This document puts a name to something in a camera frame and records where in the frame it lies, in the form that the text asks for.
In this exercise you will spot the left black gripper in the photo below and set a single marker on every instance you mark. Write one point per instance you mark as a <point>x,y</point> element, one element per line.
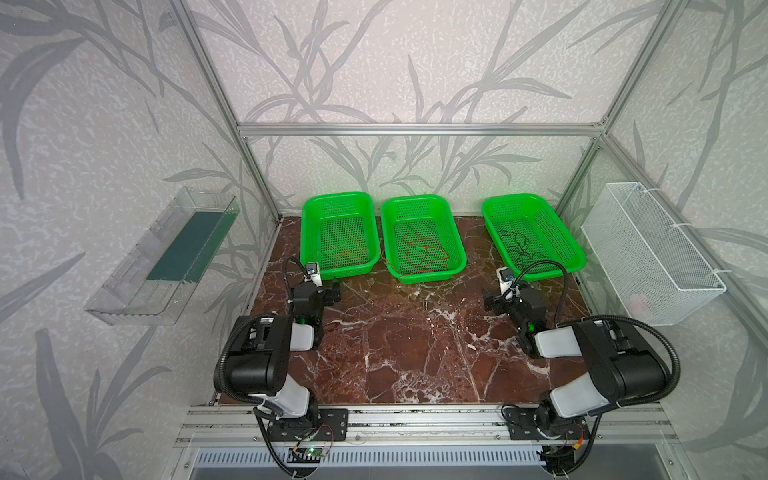
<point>310,294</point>

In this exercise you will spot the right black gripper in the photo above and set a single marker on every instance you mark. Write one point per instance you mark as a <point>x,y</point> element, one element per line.
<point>504,303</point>

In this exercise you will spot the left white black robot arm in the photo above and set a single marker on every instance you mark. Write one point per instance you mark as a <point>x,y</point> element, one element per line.
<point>253,367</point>

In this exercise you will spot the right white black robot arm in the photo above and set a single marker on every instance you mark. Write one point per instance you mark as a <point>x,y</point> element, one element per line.
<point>628,362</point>

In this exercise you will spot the left green plastic basket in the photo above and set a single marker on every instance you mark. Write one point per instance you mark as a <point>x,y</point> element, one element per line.
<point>339,232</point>

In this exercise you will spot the green plastic basket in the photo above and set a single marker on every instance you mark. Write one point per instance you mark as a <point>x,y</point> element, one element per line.
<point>530,236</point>
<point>339,232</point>
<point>421,239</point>

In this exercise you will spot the right green plastic basket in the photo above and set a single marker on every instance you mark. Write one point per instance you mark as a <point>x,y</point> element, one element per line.
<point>530,236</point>

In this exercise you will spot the middle green plastic basket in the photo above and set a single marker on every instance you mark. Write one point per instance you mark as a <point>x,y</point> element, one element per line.
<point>421,239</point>

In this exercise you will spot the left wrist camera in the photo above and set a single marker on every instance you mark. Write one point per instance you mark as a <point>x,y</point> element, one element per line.
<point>312,274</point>

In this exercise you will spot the white wire mesh basket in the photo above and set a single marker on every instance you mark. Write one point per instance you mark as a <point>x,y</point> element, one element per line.
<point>657,273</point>

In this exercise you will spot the clear acrylic wall tray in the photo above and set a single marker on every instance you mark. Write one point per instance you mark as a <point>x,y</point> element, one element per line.
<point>156,280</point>

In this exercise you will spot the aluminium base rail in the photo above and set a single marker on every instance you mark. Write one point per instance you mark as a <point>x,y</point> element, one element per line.
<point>416,424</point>

